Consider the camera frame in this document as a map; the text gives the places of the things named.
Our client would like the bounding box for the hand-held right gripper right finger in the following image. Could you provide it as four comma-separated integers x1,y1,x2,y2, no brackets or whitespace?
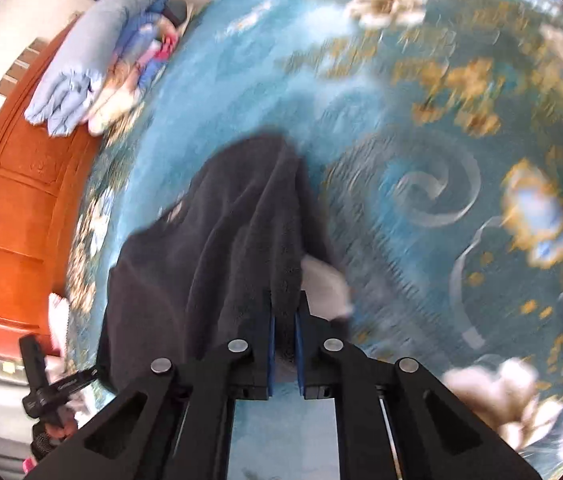
295,291,539,480

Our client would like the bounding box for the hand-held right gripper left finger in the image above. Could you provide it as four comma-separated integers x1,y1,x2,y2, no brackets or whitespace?
24,302,277,480

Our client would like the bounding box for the dark grey fleece garment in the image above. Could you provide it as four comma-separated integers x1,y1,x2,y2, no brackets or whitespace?
94,132,355,396

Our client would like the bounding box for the pink white cloth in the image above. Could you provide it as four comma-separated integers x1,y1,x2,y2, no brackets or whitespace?
48,291,71,357

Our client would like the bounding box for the orange wooden headboard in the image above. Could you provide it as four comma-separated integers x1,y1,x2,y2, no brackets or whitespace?
0,25,106,356

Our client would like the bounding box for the blue floral blanket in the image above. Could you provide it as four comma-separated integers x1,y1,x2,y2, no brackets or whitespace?
64,0,563,480

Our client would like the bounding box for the pink patterned folded cloth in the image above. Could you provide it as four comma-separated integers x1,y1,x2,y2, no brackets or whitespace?
86,0,185,137

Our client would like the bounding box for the light blue folded quilt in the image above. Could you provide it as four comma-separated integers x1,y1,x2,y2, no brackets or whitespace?
26,0,170,137

